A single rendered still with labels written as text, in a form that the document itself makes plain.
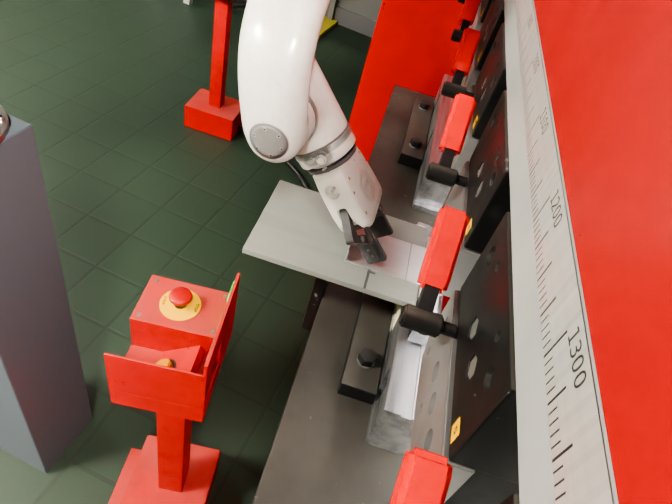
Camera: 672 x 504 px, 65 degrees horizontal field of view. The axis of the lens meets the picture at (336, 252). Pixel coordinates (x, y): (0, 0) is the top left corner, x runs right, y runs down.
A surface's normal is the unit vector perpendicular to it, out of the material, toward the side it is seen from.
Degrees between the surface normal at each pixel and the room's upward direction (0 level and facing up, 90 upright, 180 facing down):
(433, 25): 90
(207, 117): 90
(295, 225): 0
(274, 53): 59
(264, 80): 77
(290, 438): 0
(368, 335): 0
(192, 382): 90
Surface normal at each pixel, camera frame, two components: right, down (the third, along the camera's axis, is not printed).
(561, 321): -0.95, -0.32
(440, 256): 0.03, -0.13
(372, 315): 0.22, -0.69
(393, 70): -0.22, 0.65
